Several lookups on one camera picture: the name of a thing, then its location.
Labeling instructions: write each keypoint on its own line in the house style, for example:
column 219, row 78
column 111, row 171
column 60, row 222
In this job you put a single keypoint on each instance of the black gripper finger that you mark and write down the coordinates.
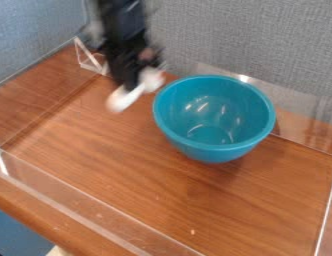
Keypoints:
column 122, row 72
column 147, row 74

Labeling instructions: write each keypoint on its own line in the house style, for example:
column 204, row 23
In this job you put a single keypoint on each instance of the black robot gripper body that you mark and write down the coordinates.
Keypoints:
column 124, row 41

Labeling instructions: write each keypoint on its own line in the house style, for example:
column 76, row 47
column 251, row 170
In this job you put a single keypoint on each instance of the toy mushroom brown cap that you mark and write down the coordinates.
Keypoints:
column 122, row 98

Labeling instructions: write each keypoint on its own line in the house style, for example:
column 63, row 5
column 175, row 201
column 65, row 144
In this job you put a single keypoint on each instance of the blue bowl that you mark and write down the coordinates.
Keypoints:
column 212, row 116

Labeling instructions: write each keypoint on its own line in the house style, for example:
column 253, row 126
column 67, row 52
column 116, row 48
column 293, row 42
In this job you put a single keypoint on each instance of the clear acrylic back barrier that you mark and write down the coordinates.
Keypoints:
column 302, row 113

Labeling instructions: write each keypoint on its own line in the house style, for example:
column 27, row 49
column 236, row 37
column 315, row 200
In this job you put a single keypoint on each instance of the clear acrylic barrier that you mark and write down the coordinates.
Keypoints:
column 108, row 222
column 302, row 113

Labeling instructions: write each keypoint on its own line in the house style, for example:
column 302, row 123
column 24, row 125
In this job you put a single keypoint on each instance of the clear acrylic front barrier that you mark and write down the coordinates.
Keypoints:
column 108, row 222

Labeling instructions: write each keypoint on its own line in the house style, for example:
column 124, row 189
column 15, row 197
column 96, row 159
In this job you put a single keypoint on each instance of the clear acrylic corner bracket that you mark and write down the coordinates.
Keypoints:
column 90, row 60

